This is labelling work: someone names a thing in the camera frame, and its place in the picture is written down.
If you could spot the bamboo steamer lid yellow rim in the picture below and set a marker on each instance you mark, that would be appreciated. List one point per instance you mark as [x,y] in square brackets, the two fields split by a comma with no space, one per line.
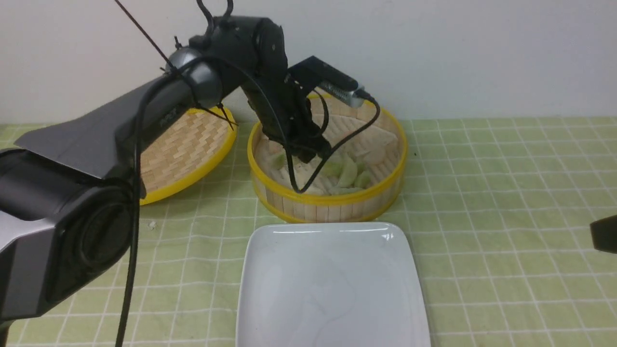
[187,152]

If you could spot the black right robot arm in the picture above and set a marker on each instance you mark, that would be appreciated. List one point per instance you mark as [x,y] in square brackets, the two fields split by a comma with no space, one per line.
[604,234]

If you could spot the green checkered tablecloth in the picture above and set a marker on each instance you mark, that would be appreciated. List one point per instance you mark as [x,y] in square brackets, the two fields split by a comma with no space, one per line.
[497,213]

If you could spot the white square plate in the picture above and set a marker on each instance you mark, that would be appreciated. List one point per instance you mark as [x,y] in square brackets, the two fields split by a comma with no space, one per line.
[330,285]

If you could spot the green dumpling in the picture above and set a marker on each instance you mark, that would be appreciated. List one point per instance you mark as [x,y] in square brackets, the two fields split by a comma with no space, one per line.
[332,168]
[349,172]
[276,161]
[363,180]

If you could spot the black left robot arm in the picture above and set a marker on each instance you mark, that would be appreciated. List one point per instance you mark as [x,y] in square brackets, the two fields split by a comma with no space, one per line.
[69,191]

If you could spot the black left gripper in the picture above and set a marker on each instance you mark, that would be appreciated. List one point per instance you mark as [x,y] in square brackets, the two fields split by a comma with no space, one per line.
[283,110]

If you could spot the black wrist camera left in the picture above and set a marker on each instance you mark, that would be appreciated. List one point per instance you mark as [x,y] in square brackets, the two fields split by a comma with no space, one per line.
[328,79]

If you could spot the white dumpling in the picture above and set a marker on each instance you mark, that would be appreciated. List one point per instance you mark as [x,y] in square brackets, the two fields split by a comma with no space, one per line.
[373,156]
[303,173]

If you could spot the bamboo steamer basket yellow rim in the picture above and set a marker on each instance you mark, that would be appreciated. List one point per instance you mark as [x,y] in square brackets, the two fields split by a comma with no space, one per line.
[358,206]

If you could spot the white steamer liner paper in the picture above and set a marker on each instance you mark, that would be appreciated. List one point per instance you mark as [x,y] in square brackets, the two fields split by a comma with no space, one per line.
[372,137]

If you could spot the white dumpling front rim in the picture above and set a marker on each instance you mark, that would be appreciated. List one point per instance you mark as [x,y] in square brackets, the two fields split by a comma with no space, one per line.
[317,191]

